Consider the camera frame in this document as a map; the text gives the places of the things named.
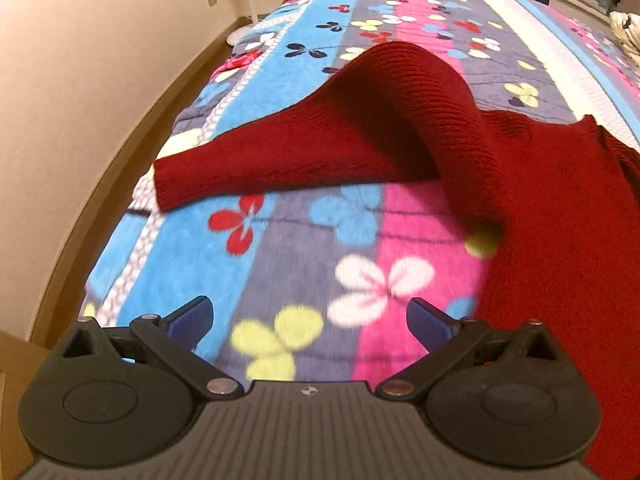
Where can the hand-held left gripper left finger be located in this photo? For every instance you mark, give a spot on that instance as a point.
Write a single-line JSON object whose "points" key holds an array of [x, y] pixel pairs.
{"points": [[191, 318]]}

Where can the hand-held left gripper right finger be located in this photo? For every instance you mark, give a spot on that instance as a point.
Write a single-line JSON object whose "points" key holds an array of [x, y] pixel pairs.
{"points": [[426, 323]]}

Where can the red knitted sweater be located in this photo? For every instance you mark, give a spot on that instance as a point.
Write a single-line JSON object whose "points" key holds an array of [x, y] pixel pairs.
{"points": [[540, 200]]}

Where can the floral striped fleece blanket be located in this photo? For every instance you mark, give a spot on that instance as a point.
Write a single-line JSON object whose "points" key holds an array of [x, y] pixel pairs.
{"points": [[300, 260]]}

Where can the cardboard box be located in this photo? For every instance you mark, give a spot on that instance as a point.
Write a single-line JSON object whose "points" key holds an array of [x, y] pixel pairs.
{"points": [[11, 410]]}

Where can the white patterned cloth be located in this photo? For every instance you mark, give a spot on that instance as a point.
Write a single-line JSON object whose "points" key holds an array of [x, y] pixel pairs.
{"points": [[626, 32]]}

